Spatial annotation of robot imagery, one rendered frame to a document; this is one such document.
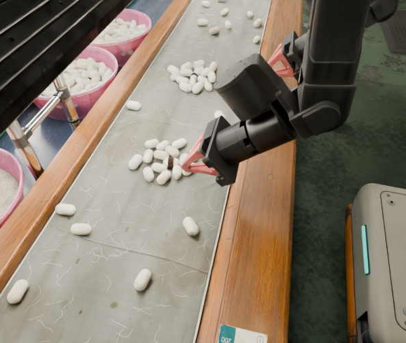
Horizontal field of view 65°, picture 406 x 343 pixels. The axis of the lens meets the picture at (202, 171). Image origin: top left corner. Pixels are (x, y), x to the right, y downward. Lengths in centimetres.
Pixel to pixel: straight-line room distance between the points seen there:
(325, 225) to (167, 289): 112
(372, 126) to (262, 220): 166
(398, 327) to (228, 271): 70
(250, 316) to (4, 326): 34
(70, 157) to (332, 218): 120
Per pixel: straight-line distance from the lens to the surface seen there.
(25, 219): 62
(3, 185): 75
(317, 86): 40
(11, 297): 56
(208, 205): 59
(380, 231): 126
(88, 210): 62
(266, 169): 63
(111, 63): 100
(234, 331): 45
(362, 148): 197
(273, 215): 56
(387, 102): 240
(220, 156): 48
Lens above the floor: 122
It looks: 48 degrees down
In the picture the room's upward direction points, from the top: straight up
